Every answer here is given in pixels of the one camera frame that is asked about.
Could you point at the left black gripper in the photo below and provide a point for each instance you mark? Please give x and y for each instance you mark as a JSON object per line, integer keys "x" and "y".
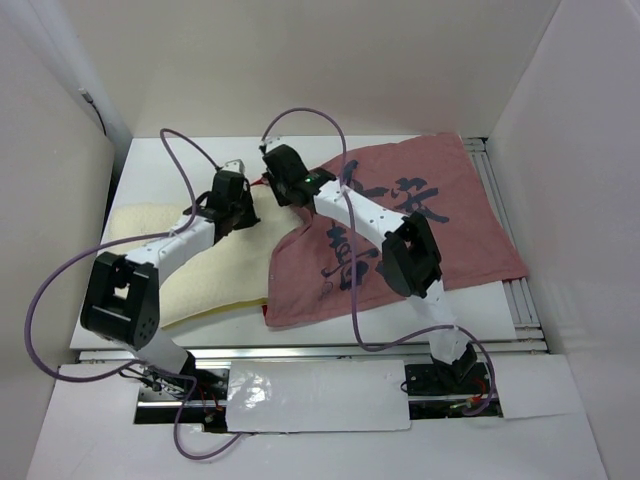
{"x": 250, "y": 218}

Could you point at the cream yellow pillow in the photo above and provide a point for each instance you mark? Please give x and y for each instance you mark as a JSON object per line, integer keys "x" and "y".
{"x": 231, "y": 275}

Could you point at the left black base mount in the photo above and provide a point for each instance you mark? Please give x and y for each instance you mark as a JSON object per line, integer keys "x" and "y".
{"x": 159, "y": 398}

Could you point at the aluminium rail front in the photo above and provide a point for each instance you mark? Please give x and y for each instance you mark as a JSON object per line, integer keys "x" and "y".
{"x": 304, "y": 352}

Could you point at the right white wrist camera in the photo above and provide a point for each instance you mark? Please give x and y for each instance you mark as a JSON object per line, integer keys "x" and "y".
{"x": 268, "y": 142}

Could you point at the small wall cable plug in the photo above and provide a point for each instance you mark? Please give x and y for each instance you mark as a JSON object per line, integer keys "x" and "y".
{"x": 91, "y": 102}

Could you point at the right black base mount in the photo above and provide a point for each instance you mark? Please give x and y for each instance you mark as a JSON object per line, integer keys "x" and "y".
{"x": 429, "y": 398}

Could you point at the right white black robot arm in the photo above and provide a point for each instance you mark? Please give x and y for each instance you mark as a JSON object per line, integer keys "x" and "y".
{"x": 411, "y": 260}

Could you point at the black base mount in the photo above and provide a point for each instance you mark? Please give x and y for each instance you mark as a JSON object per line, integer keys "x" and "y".
{"x": 429, "y": 398}
{"x": 159, "y": 398}

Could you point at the white cover plate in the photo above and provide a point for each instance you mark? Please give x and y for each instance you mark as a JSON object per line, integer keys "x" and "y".
{"x": 317, "y": 396}

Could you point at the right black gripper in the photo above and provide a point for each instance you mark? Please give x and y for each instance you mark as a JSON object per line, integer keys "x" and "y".
{"x": 282, "y": 201}

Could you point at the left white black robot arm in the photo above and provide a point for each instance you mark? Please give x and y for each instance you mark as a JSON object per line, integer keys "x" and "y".
{"x": 122, "y": 302}

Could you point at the pink red printed pillowcase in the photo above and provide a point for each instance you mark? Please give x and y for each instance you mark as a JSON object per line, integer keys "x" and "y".
{"x": 445, "y": 217}

